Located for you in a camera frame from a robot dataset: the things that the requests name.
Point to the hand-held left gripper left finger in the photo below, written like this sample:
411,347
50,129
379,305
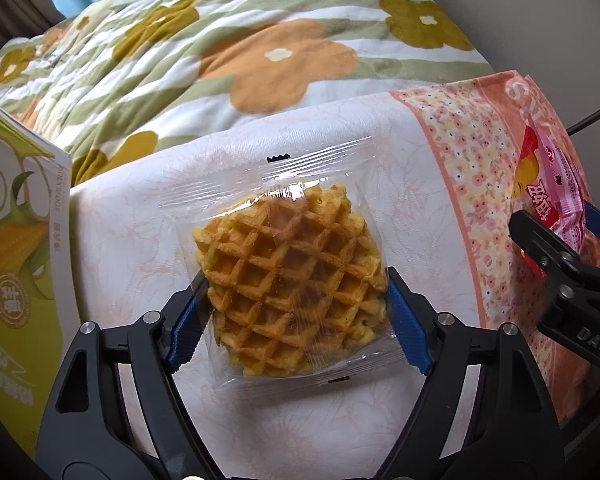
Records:
185,330

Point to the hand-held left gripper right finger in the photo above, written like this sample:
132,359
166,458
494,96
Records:
407,325

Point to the pink translucent snack packet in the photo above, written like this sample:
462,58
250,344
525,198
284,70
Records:
550,185

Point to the clear waffle packet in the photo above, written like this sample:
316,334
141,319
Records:
290,260

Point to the peach floral cloth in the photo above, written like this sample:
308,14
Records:
480,160

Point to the green yellow corn box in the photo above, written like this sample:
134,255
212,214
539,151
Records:
20,260

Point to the striped floral blanket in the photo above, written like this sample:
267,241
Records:
230,40

